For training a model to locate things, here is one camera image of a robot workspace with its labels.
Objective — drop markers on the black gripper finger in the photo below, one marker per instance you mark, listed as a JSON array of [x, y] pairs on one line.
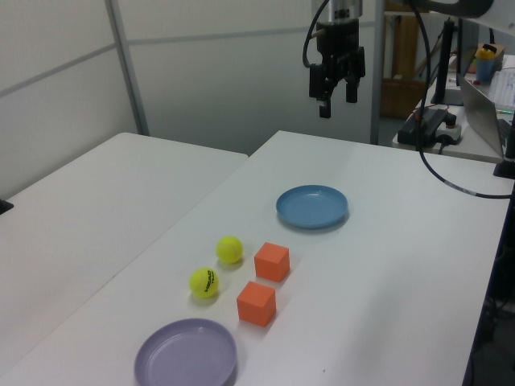
[[322, 86], [353, 86]]

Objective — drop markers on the black monitor stand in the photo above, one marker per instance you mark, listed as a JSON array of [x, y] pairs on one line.
[[446, 60]]

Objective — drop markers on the blue plastic plate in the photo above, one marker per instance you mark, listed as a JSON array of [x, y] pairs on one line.
[[311, 207]]

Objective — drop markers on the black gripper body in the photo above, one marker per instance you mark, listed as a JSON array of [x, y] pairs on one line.
[[340, 38]]

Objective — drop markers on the purple plastic plate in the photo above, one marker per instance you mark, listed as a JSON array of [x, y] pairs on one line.
[[185, 358]]

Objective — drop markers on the blue bottle with yellow lid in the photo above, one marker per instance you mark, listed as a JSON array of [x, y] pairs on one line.
[[484, 66]]

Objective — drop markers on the brown cardboard box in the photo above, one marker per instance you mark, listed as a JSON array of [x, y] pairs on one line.
[[499, 51]]

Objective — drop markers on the orange foam cube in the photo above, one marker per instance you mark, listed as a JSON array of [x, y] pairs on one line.
[[255, 305], [271, 263]]

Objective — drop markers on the wooden cabinet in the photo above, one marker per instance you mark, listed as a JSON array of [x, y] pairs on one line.
[[400, 96]]

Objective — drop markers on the black control box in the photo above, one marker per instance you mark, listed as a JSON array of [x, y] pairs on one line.
[[412, 128]]

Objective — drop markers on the plain yellow tennis ball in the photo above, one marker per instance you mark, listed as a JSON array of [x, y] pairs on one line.
[[229, 249]]

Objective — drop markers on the white background desk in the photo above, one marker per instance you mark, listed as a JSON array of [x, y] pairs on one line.
[[470, 144]]

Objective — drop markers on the grey emergency stop button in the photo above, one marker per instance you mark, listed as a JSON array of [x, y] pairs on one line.
[[450, 130]]

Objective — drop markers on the silver laptop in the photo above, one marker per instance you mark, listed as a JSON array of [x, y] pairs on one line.
[[479, 112]]

